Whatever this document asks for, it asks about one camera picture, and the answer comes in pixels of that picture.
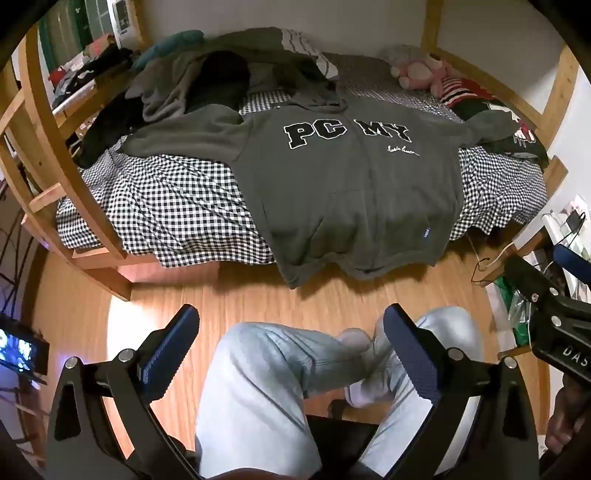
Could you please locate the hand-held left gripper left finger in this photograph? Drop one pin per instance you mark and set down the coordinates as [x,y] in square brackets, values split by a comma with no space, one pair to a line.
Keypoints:
[168,344]

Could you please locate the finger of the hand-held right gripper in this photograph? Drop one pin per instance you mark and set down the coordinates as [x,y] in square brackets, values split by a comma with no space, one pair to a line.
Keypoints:
[524,273]
[572,258]

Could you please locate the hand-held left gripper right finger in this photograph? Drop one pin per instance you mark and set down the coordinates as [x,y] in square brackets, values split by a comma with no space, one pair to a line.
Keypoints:
[413,353]

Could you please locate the grey lettered hoodie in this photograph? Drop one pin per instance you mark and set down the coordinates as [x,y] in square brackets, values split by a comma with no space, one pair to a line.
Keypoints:
[360,194]

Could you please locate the person's right hand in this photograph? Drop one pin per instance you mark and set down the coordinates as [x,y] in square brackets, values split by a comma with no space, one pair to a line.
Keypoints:
[561,422]

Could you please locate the green plastic bag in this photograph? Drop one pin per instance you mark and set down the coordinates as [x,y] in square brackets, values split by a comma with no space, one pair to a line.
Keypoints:
[512,297]

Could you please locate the wooden side table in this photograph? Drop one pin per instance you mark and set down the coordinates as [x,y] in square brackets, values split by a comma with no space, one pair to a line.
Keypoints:
[531,242]

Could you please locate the black power adapter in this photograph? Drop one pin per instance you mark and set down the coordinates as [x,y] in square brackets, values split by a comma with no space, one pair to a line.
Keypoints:
[575,221]

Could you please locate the person's legs in grey pants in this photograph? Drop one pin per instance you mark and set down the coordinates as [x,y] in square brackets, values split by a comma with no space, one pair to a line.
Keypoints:
[258,387]

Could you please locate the black chair seat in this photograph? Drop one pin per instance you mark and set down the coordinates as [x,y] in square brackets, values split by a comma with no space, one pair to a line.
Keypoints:
[332,441]

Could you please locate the black white checkered bed sheet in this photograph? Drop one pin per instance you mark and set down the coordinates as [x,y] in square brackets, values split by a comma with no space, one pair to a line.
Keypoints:
[175,203]

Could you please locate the black device with glowing screen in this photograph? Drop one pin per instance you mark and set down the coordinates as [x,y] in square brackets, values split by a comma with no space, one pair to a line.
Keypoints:
[18,348]

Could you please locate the black garment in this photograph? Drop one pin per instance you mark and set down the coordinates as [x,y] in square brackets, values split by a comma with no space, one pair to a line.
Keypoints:
[104,127]

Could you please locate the pink plush toy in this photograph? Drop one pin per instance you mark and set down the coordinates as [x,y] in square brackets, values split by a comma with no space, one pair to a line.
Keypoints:
[420,71]

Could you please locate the grey plush toy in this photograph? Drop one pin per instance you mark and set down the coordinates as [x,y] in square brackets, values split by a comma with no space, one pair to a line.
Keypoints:
[399,54]

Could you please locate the plain grey garment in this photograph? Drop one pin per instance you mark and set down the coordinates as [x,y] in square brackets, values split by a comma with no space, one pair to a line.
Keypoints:
[180,81]

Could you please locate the cluttered wooden shelf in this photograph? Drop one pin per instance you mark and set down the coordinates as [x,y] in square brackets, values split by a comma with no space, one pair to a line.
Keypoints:
[78,78]

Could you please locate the teal cloth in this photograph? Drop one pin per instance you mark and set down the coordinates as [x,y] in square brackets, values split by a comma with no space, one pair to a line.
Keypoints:
[171,44]

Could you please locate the wooden bed frame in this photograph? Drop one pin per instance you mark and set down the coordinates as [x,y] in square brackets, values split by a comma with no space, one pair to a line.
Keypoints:
[101,279]

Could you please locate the white wall device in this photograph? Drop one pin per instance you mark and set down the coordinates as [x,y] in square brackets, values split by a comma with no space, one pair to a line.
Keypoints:
[122,16]

